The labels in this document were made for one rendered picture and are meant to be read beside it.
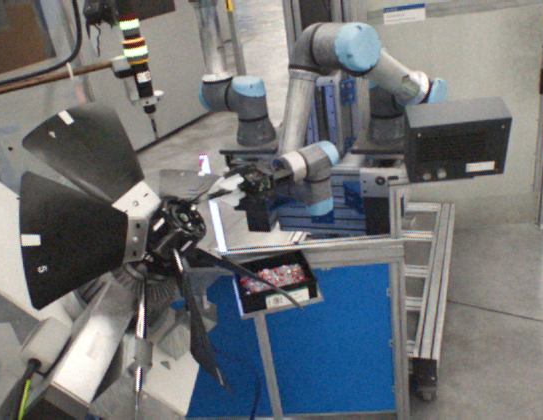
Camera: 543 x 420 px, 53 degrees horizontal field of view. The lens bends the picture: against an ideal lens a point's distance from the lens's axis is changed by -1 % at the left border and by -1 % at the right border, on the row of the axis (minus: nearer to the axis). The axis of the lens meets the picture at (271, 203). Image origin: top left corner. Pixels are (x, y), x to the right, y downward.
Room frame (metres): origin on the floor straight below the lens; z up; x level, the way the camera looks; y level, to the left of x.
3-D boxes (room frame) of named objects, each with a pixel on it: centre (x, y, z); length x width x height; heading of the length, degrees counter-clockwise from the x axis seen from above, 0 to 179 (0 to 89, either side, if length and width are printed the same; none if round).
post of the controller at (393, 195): (1.40, -0.35, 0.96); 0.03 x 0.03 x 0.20; 82
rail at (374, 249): (1.46, 0.07, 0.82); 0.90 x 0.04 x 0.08; 82
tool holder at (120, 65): (1.12, 0.23, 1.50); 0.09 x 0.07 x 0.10; 117
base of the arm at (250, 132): (1.96, 0.02, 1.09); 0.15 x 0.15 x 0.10
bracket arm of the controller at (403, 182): (1.39, -0.46, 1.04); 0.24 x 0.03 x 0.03; 82
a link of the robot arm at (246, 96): (1.97, 0.02, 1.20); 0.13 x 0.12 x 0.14; 54
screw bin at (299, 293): (1.29, 0.03, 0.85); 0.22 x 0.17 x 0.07; 98
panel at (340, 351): (1.46, 0.07, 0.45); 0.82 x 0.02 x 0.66; 82
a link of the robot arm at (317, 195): (1.35, -0.12, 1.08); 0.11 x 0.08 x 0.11; 40
